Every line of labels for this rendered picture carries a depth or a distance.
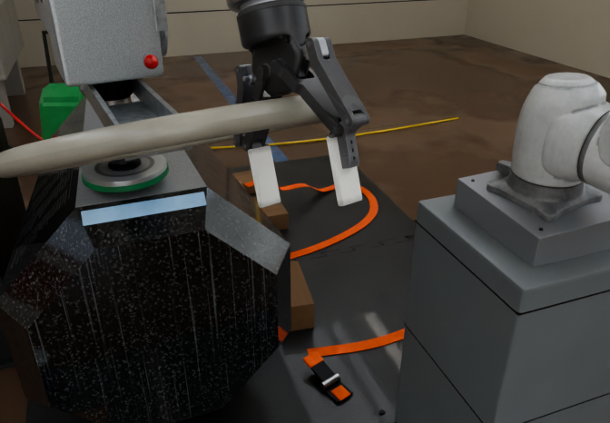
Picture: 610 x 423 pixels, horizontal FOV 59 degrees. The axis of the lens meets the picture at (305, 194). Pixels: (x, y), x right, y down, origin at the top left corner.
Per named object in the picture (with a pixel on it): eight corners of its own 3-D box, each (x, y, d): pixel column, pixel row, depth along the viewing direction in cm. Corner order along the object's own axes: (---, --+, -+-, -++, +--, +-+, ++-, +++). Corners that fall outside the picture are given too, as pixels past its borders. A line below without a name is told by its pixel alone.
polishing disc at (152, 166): (168, 151, 153) (168, 147, 152) (164, 182, 134) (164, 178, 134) (90, 156, 149) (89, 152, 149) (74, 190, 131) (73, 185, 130)
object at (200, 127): (7, 180, 88) (3, 162, 87) (279, 131, 108) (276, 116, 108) (-32, 181, 44) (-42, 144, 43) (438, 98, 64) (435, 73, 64)
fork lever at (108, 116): (62, 82, 148) (57, 63, 145) (132, 73, 156) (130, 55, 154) (103, 165, 92) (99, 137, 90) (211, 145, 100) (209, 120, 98)
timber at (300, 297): (314, 328, 210) (314, 303, 204) (283, 332, 208) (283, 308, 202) (298, 282, 236) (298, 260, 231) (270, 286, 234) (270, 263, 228)
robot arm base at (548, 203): (524, 162, 136) (527, 142, 134) (605, 199, 119) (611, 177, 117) (470, 181, 129) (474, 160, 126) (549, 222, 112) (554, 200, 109)
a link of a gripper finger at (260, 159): (250, 149, 62) (247, 150, 63) (261, 208, 63) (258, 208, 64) (270, 145, 64) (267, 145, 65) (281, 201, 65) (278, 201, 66)
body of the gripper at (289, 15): (322, -5, 56) (338, 83, 57) (273, 17, 63) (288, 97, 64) (266, -7, 51) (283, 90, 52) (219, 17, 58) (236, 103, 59)
